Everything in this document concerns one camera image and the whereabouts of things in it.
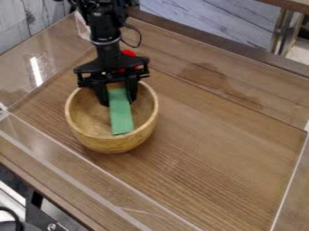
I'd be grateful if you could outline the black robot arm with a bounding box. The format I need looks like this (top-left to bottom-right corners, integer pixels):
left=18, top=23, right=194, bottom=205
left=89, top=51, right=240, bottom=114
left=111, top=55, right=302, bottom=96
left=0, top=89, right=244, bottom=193
left=72, top=0, right=150, bottom=106

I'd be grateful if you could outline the clear acrylic tray wall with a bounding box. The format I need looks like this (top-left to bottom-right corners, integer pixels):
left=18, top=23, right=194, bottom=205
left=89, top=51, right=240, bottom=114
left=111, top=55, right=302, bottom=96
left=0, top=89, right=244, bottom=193
left=0, top=108, right=202, bottom=231

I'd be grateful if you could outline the metal table leg background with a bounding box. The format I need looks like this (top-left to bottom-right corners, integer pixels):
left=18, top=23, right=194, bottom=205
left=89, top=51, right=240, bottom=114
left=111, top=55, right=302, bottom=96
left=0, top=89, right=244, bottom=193
left=271, top=9, right=303, bottom=56

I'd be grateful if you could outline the red plush ball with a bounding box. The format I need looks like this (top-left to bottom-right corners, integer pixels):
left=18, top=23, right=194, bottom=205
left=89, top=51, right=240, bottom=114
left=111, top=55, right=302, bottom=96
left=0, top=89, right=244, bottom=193
left=121, top=50, right=136, bottom=57

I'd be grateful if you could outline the black table frame leg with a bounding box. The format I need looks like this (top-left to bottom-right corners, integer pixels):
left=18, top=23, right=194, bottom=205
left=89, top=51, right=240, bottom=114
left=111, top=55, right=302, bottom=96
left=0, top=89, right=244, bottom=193
left=25, top=189, right=80, bottom=231

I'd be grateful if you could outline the green stick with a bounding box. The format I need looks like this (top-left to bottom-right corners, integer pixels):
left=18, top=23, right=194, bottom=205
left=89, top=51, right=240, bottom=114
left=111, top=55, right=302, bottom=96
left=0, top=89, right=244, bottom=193
left=108, top=88, right=133, bottom=135

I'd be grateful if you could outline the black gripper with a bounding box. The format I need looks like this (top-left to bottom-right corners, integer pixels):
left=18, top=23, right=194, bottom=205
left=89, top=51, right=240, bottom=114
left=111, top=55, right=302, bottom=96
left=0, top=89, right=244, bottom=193
left=73, top=42, right=150, bottom=106

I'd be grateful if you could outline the brown wooden bowl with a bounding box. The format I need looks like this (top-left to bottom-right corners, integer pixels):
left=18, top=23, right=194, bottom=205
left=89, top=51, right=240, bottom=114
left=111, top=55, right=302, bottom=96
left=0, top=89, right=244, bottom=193
left=65, top=81, right=159, bottom=154

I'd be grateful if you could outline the black cable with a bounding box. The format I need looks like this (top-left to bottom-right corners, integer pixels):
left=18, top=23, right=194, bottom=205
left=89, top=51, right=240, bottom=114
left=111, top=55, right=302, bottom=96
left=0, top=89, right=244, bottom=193
left=0, top=206, right=24, bottom=231

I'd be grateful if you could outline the clear acrylic stand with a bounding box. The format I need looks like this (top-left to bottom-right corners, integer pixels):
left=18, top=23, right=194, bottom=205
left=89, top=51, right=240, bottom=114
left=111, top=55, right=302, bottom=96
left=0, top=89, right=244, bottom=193
left=73, top=11, right=91, bottom=41

